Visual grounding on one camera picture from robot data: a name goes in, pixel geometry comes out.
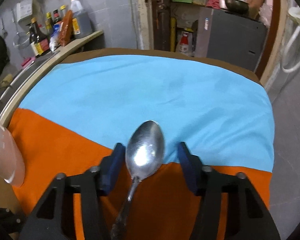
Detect large oil jug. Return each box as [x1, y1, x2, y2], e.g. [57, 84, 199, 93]
[70, 0, 93, 39]

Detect blue white salt bag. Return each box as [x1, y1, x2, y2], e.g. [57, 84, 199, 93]
[49, 23, 60, 52]

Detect cream rubber gloves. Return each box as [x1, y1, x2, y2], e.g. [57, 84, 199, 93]
[288, 6, 300, 25]

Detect grey mini fridge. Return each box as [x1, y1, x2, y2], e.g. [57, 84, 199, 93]
[194, 7, 268, 72]

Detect white plastic utensil holder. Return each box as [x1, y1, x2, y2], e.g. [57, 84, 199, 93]
[0, 124, 25, 187]

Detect steel spoon patterned handle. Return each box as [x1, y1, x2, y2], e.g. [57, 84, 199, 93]
[110, 120, 165, 239]

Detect blue orange brown towel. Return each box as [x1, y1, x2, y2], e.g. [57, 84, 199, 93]
[8, 48, 275, 239]

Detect white hanging basket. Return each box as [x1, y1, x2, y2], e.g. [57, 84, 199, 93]
[16, 0, 33, 22]

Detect wire mesh strainer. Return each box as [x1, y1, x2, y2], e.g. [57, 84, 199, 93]
[11, 9, 29, 50]

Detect dark soy sauce bottle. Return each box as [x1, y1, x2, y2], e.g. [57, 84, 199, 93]
[31, 17, 50, 56]

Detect wooden cutting board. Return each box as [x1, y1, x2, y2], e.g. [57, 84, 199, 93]
[247, 0, 265, 20]

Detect stainless steel sink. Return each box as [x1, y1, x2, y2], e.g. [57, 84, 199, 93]
[0, 50, 59, 103]

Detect red white floor bottle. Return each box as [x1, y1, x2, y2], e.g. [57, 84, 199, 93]
[177, 31, 192, 56]

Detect red brown spice bag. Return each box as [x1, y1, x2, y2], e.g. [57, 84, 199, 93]
[58, 10, 72, 47]

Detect pink soap dish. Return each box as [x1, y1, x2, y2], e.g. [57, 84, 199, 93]
[21, 57, 37, 68]

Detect dark bowl on fridge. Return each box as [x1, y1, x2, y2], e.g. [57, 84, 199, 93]
[225, 0, 249, 15]

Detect white hose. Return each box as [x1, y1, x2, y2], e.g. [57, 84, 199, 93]
[280, 24, 300, 74]

